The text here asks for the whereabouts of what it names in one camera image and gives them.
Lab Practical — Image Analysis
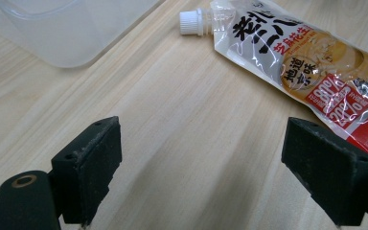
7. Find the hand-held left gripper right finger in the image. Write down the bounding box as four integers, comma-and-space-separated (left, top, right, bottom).
281, 117, 368, 227

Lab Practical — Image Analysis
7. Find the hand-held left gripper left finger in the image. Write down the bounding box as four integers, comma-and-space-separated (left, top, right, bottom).
51, 115, 123, 226

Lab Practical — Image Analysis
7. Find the sauce pouch with white cap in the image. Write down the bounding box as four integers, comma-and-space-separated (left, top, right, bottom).
178, 0, 368, 161

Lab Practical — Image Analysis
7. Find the clear plastic container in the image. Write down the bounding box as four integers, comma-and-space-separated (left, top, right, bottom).
0, 0, 166, 69

